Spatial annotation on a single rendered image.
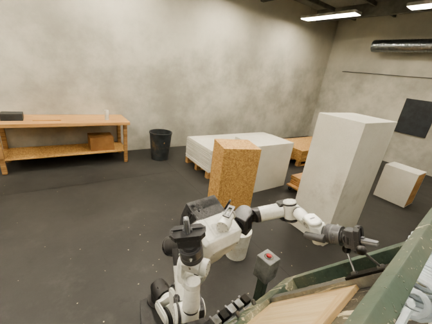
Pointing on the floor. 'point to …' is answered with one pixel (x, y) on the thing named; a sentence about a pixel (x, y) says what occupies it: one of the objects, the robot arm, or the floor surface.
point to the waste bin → (160, 144)
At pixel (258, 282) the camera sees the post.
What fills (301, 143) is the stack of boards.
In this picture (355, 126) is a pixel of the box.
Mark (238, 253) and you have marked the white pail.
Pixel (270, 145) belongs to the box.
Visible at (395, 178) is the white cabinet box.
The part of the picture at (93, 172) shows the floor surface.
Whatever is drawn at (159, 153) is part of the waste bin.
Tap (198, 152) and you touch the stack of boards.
